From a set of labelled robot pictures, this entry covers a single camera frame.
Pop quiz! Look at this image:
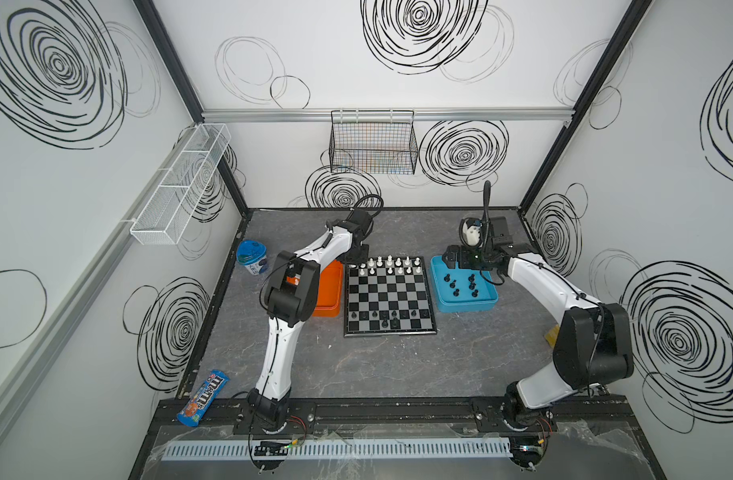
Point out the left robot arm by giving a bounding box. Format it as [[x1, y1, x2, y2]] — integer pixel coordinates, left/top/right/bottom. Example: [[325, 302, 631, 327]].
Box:
[[248, 207, 374, 431]]

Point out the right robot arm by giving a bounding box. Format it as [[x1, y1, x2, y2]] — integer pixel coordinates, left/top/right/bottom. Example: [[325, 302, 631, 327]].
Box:
[[442, 215, 635, 431]]

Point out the chess board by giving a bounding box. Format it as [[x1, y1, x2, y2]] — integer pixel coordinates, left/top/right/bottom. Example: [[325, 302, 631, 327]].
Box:
[[342, 257, 438, 337]]

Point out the blue tray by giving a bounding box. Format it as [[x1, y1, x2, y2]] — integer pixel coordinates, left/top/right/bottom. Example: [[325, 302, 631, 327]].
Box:
[[430, 256, 500, 313]]

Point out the orange tray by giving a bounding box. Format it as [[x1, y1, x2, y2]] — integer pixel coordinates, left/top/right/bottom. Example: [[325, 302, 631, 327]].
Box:
[[312, 260, 344, 318]]

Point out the blue lidded cup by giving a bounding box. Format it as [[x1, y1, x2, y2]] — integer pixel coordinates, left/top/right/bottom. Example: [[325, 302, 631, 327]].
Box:
[[236, 240, 268, 275]]

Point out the candy packet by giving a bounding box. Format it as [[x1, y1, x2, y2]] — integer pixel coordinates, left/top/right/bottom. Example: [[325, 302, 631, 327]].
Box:
[[176, 370, 230, 427]]

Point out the black wire basket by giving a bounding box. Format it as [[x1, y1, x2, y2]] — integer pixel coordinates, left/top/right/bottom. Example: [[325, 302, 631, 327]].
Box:
[[328, 109, 420, 175]]

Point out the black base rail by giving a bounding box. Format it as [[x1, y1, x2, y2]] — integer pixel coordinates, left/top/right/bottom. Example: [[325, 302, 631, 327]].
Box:
[[150, 395, 635, 433]]

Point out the white wire shelf basket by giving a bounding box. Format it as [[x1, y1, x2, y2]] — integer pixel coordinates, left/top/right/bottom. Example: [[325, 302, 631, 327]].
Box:
[[130, 123, 232, 246]]

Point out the white cable duct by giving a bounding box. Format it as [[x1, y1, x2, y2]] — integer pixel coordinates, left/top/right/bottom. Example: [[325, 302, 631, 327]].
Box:
[[162, 438, 513, 461]]

